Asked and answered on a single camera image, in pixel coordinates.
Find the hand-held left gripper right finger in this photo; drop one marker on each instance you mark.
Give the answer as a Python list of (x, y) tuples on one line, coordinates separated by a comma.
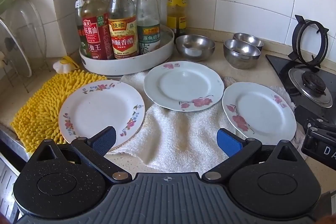
[(228, 142)]

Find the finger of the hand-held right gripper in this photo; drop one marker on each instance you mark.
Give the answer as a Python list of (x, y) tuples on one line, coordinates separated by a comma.
[(319, 124)]

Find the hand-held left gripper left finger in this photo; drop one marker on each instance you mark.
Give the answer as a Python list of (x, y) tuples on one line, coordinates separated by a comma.
[(105, 138)]

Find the large steel bowl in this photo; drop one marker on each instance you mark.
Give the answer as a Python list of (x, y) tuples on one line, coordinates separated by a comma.
[(195, 47)]

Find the white plate with small flowers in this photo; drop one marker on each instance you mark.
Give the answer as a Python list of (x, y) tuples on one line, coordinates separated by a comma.
[(101, 111)]

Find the steel stove burner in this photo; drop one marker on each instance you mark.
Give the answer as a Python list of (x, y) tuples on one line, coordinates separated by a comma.
[(312, 85)]

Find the white plate with pink flowers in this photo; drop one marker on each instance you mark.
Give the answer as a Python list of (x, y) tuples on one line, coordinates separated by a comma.
[(260, 112), (183, 85)]

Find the white towel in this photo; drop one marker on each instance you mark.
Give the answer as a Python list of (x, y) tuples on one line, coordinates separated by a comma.
[(173, 134)]

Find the black glass gas stove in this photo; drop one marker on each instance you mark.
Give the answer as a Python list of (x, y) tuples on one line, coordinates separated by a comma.
[(286, 69)]

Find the yellow chenille mat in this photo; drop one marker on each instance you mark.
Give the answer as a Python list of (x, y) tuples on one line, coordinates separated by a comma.
[(39, 108)]

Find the white and yellow garlic-shaped holder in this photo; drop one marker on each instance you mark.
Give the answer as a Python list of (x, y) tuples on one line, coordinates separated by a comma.
[(62, 66)]

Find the white two-tier condiment rack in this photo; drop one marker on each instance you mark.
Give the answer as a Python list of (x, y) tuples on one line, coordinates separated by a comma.
[(147, 64)]

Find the steel sink drainboard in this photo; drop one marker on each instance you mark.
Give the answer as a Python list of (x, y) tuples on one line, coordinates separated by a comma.
[(8, 161)]

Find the vinegar bottle yellow cap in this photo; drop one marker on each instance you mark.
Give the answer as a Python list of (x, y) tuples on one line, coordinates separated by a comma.
[(122, 32)]

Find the soy sauce bottle red label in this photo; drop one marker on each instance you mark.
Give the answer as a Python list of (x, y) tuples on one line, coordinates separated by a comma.
[(93, 29)]

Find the dark glass bottle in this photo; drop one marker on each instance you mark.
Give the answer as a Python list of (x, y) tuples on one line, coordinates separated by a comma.
[(78, 16)]

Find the clear bottle purple neck label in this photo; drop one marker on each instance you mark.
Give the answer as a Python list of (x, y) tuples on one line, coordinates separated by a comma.
[(148, 16)]

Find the glass pot lid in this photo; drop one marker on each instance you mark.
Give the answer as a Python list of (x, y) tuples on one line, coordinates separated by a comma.
[(21, 27)]

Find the green and yellow label bottle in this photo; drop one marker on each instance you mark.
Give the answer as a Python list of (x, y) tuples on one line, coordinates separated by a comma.
[(177, 3)]

